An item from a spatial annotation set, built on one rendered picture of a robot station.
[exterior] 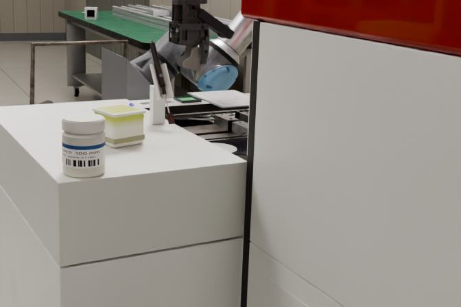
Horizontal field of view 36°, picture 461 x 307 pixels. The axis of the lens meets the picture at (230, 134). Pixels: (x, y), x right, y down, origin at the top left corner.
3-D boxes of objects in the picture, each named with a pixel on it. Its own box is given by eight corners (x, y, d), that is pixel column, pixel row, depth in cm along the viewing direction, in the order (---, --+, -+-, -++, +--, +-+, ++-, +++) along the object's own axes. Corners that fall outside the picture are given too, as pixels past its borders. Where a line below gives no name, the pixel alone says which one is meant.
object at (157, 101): (173, 127, 155) (175, 66, 152) (157, 128, 153) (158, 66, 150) (162, 121, 160) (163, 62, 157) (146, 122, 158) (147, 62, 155)
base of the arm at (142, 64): (120, 66, 226) (142, 44, 227) (154, 99, 230) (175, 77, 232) (128, 67, 212) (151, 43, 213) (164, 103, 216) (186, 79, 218)
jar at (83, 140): (111, 175, 119) (111, 120, 117) (69, 180, 116) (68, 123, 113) (97, 164, 125) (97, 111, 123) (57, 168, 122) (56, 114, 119)
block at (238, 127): (258, 138, 184) (258, 127, 183) (246, 139, 182) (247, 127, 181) (242, 131, 191) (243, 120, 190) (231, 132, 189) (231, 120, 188)
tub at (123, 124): (145, 143, 140) (146, 109, 139) (114, 149, 135) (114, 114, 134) (123, 136, 146) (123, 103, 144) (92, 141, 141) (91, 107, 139)
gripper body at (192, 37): (167, 44, 185) (169, -4, 182) (197, 43, 189) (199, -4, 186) (180, 47, 179) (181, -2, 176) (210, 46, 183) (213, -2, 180)
